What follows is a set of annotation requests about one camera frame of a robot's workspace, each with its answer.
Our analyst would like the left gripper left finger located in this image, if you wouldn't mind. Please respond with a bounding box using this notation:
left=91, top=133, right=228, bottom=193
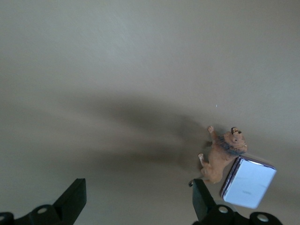
left=0, top=178, right=88, bottom=225

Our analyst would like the brown table cover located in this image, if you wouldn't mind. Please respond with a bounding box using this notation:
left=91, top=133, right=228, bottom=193
left=0, top=0, right=300, bottom=225

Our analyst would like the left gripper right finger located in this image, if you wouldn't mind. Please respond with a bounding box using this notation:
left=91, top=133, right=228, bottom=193
left=188, top=178, right=285, bottom=225

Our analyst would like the lavender sticky note pad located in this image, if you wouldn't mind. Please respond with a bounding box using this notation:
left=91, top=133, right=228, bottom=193
left=219, top=155, right=278, bottom=210

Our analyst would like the brown lion statue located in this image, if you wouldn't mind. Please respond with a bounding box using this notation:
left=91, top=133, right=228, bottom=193
left=197, top=125, right=249, bottom=184

